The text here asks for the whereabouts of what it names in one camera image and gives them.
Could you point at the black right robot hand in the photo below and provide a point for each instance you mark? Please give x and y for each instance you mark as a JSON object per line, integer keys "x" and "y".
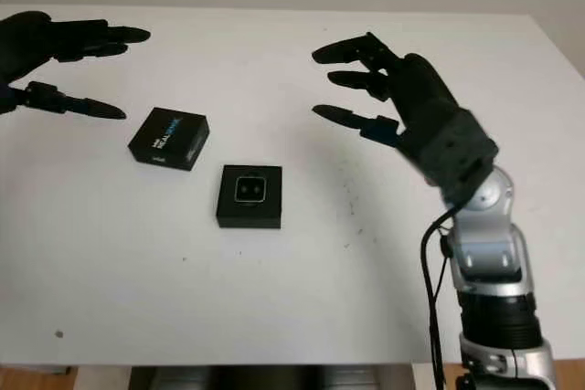
{"x": 422, "y": 98}

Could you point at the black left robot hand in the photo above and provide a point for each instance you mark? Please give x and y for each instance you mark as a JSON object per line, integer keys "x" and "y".
{"x": 23, "y": 47}

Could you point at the black printed box lid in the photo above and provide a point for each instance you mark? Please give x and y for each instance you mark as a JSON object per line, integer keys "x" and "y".
{"x": 169, "y": 134}

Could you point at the small silver cube camera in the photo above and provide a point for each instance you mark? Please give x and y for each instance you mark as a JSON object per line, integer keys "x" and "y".
{"x": 250, "y": 189}

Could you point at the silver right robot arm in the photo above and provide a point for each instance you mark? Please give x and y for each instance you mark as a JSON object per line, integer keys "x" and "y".
{"x": 493, "y": 262}

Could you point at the black box base with insert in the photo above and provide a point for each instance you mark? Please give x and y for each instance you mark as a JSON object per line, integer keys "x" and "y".
{"x": 226, "y": 220}

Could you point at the dark grey robot torso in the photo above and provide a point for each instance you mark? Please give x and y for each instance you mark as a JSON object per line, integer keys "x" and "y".
{"x": 274, "y": 379}

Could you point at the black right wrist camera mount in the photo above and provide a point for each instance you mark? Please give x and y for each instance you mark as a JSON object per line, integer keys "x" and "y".
{"x": 461, "y": 152}

